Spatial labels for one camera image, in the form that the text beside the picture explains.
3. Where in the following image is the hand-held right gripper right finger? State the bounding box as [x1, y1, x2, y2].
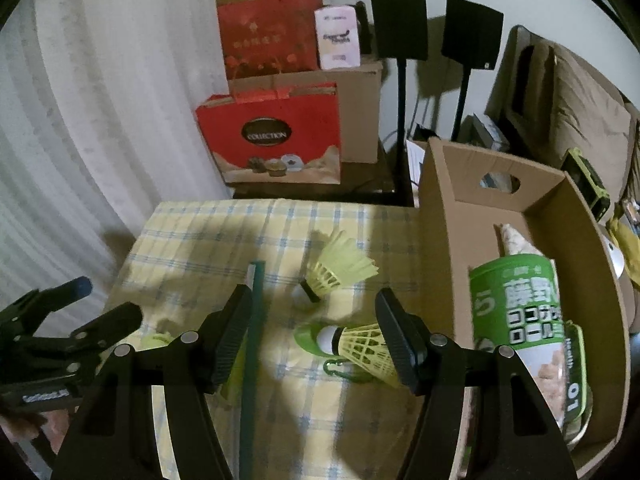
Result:
[375, 287, 578, 480]

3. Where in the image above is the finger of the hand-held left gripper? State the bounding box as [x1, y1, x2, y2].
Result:
[0, 276, 94, 333]
[30, 302, 144, 361]

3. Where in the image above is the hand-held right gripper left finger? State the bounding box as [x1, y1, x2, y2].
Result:
[52, 284, 253, 480]

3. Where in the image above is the green window squeegee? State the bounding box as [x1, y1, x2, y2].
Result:
[139, 259, 267, 480]

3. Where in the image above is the yellow shuttlecock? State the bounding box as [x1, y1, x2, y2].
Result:
[294, 230, 378, 311]
[316, 322, 403, 388]

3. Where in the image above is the green carabiner clip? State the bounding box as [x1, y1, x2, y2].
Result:
[292, 322, 371, 383]

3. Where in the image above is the brown cardboard box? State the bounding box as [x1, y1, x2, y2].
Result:
[417, 137, 632, 480]

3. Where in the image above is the green snack bag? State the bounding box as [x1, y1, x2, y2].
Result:
[468, 254, 576, 441]

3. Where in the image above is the green labelled clear container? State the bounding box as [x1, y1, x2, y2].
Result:
[562, 322, 596, 441]

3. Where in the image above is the person's left hand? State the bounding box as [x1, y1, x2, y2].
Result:
[0, 410, 53, 443]

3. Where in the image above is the yellow checkered tablecloth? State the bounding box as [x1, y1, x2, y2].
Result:
[102, 199, 471, 480]

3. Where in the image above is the white curtain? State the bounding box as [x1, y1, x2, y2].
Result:
[0, 0, 236, 361]

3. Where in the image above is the white paper sheet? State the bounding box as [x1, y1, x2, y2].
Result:
[406, 139, 431, 183]

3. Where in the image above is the red collection gift bag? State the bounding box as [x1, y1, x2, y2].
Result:
[195, 82, 343, 186]

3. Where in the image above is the black speaker stand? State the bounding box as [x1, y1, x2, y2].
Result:
[450, 65, 473, 143]
[395, 57, 408, 196]

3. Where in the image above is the large closed cardboard box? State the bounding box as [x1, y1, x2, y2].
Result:
[227, 60, 385, 165]

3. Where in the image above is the green and black device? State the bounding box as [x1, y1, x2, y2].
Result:
[560, 147, 612, 221]

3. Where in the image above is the yellow soft toy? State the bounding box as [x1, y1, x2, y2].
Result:
[606, 215, 640, 291]

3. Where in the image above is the large beige sofa cushion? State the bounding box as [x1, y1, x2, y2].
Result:
[535, 42, 633, 196]

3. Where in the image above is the white pink carton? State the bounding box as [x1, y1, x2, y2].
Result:
[314, 4, 362, 71]

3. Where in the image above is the black speaker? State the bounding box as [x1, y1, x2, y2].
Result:
[368, 0, 430, 61]
[441, 0, 505, 71]

